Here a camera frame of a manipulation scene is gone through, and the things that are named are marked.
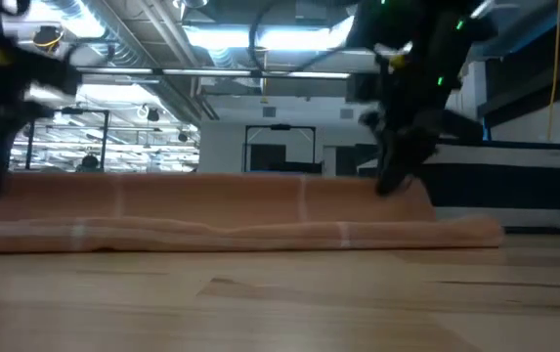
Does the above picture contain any navy blue fabric bin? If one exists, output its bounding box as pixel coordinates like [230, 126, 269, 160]
[357, 137, 560, 230]

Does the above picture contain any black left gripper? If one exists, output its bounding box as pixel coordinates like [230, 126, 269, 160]
[0, 41, 84, 198]

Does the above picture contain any pink towel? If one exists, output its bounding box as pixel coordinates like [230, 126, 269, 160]
[0, 171, 505, 254]

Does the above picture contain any black stand frame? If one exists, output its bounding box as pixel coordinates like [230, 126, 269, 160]
[242, 123, 319, 174]
[26, 107, 111, 172]

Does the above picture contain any yellow cable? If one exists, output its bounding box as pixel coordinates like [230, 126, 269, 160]
[545, 0, 560, 142]

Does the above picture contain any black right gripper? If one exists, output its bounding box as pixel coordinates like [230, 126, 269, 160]
[346, 46, 486, 198]

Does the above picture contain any long ceiling light bar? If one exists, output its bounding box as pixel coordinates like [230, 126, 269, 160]
[74, 66, 353, 81]

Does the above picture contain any black metal beam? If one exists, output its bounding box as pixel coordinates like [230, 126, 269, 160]
[477, 0, 560, 129]

